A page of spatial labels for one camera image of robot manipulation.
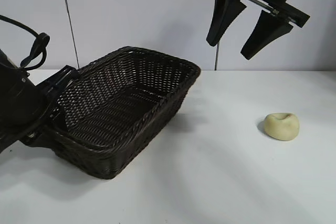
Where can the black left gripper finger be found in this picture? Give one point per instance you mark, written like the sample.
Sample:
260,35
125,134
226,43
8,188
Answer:
61,115
39,142

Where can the pale yellow egg yolk pastry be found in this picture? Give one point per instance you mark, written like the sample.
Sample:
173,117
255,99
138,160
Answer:
281,127

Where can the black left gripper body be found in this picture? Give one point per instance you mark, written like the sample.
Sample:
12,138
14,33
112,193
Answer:
15,98

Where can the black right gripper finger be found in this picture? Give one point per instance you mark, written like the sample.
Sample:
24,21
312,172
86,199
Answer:
265,33
221,16

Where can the dark brown wicker basket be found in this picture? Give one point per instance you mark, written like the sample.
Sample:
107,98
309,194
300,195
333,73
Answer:
118,108

